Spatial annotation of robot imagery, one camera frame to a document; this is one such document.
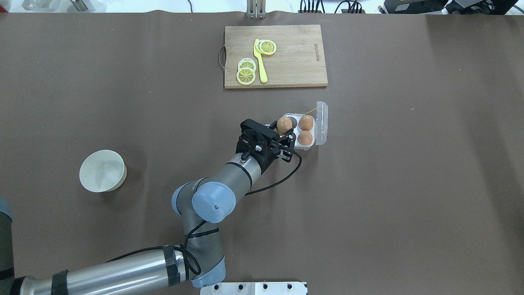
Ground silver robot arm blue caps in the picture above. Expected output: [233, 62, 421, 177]
[1, 119, 296, 295]

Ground wooden cutting board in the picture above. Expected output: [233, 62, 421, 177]
[224, 25, 328, 89]

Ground white bowl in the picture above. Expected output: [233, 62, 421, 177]
[79, 150, 127, 193]

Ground yellow lemon slice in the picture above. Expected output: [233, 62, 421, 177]
[257, 39, 277, 55]
[236, 67, 256, 85]
[237, 58, 257, 71]

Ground yellow plastic knife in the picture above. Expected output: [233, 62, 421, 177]
[253, 39, 268, 84]

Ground aluminium frame post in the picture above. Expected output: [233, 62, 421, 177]
[246, 0, 267, 19]

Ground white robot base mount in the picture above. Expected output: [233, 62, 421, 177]
[200, 281, 308, 295]

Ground clear plastic egg box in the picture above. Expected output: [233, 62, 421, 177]
[282, 101, 329, 150]

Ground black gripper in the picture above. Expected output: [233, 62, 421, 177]
[235, 119, 295, 174]

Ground brown egg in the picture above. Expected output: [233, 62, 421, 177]
[298, 114, 315, 131]
[277, 116, 294, 135]
[297, 130, 313, 146]

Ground brown egg in box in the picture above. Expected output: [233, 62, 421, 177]
[297, 130, 313, 146]
[298, 114, 315, 131]

